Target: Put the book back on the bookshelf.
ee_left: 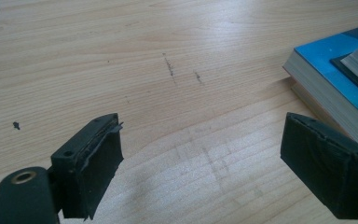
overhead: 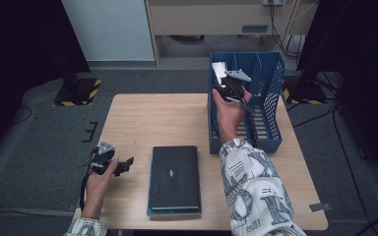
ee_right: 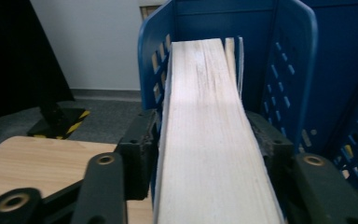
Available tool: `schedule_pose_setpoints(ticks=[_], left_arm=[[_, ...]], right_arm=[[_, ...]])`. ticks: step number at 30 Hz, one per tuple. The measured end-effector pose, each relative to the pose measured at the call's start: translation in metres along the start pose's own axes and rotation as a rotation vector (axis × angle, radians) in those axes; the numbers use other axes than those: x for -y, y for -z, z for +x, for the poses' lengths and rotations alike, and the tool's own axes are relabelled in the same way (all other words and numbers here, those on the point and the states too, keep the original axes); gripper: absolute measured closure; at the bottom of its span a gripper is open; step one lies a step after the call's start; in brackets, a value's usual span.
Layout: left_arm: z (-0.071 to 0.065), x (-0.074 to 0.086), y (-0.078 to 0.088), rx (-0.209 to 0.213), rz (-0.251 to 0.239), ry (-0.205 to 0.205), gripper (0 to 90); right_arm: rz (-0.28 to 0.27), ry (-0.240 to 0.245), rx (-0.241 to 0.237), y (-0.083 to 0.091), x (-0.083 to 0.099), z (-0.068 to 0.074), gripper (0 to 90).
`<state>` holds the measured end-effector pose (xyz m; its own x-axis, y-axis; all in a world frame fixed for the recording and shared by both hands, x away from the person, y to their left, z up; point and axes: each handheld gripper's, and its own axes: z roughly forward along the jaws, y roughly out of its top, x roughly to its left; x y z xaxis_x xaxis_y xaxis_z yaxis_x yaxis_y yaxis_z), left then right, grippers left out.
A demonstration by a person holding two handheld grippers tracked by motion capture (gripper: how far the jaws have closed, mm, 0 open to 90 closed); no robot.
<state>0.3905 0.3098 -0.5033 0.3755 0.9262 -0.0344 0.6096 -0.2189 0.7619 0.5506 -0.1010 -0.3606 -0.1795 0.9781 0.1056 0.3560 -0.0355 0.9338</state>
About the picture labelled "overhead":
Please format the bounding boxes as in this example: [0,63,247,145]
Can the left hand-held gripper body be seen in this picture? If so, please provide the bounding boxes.
[90,141,118,176]

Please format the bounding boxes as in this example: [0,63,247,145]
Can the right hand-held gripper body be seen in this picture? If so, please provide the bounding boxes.
[220,69,253,101]

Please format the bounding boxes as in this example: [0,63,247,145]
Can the black book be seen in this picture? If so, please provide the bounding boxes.
[148,146,201,210]

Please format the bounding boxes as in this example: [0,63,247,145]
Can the blue plastic file rack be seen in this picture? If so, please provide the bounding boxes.
[207,51,285,155]

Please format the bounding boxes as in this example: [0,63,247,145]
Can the red and blue cover book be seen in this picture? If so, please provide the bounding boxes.
[146,146,203,217]

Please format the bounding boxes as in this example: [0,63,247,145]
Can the person's left hand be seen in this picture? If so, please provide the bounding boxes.
[84,156,121,199]

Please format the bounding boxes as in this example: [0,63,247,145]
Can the person's right hand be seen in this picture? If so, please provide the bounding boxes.
[212,88,254,134]

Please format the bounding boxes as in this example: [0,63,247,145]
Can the black floor tape marks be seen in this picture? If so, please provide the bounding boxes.
[81,120,99,144]

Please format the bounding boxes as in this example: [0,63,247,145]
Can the gray label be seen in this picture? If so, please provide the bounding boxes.
[241,24,270,34]

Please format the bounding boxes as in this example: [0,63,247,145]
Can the beige wooden desk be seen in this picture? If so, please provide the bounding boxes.
[144,0,319,68]

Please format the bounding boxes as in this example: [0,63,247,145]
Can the black striped stand base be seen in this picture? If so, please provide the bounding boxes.
[53,77,102,107]
[281,73,329,106]

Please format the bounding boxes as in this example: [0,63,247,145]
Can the white cabinet panel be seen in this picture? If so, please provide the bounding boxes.
[61,0,156,62]

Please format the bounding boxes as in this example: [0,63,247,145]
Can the black curtain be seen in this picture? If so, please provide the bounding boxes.
[296,0,378,185]
[0,0,92,165]

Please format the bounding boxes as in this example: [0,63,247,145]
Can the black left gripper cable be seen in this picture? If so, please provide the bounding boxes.
[79,147,100,211]

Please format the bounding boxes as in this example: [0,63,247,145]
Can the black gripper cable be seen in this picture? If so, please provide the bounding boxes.
[239,97,259,148]
[79,147,100,211]

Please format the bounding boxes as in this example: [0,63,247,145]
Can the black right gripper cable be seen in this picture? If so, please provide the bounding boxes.
[239,97,259,148]

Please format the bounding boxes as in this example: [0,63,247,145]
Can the black cable bundle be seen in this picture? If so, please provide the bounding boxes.
[268,0,305,61]

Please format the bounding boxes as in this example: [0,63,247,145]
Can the thin black floor cable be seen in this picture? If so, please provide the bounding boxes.
[7,105,33,128]

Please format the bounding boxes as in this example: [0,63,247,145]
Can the long black floor cable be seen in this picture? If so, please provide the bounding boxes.
[332,107,375,230]

